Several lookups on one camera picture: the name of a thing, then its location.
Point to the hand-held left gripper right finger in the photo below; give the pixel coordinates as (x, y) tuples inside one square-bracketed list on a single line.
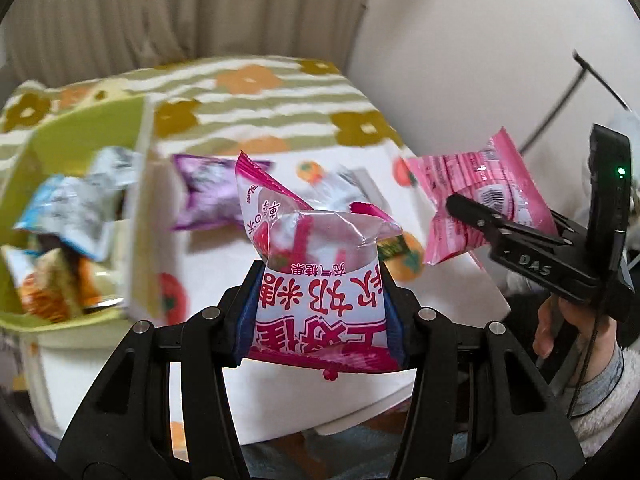
[(396, 332)]

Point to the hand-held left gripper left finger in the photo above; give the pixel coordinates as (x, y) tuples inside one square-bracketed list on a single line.
[(245, 330)]

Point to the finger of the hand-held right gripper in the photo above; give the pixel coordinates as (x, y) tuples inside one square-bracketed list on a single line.
[(570, 227), (475, 212)]

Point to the pink striped snack packet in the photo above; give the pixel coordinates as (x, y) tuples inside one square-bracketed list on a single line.
[(470, 180)]

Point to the magenta snack packet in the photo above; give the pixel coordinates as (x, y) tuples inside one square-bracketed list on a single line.
[(320, 310)]

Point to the orange sticks snack packet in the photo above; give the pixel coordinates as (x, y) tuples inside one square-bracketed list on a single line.
[(50, 290)]

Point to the silver snack packet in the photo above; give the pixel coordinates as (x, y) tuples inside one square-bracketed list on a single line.
[(115, 165), (350, 182)]

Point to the blue snack packet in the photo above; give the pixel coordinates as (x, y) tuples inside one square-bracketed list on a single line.
[(55, 205)]

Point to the green cardboard box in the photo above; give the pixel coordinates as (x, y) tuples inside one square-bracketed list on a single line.
[(75, 125)]

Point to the person's right forearm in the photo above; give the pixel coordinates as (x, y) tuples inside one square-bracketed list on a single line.
[(600, 410)]

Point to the person's right hand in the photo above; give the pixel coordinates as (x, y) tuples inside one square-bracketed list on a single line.
[(550, 332)]

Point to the black arc floor lamp stand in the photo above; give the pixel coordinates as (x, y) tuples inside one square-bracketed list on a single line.
[(602, 80)]

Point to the purple snack packet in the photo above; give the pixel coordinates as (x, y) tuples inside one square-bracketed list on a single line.
[(210, 195)]

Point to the light blue cloth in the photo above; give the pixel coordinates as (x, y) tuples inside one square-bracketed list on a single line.
[(325, 455)]

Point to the striped floral blanket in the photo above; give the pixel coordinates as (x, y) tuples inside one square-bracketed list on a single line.
[(280, 110)]

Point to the beige pleated curtain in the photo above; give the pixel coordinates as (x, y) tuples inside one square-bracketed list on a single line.
[(175, 10)]

